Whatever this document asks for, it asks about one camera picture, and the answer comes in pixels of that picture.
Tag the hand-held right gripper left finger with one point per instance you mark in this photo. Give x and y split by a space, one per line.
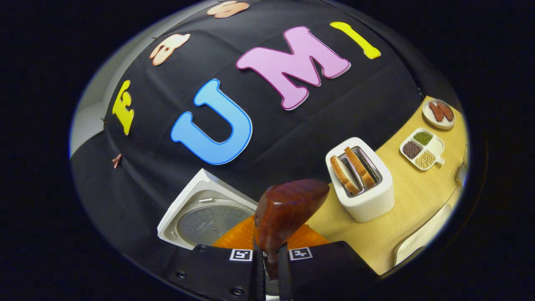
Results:
217 271

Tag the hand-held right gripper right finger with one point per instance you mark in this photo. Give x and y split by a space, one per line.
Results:
322 267

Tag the white rice cooker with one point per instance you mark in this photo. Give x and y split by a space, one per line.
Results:
200 217

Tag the brown wooden spoon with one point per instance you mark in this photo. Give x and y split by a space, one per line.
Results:
288 205

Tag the white toaster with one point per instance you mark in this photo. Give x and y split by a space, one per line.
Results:
372 200

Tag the toasted bread slice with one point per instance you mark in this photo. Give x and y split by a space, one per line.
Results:
343 175
359 166

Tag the black backdrop cloth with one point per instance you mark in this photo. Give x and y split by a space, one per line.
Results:
292 125

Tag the red cloth clip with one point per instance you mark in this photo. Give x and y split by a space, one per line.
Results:
117 161

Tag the white divided grain dish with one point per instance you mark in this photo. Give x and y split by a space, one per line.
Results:
434 146

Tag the white round plate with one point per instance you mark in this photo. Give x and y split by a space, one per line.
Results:
426 115

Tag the red meat slice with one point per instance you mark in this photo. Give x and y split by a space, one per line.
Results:
445 111
436 112

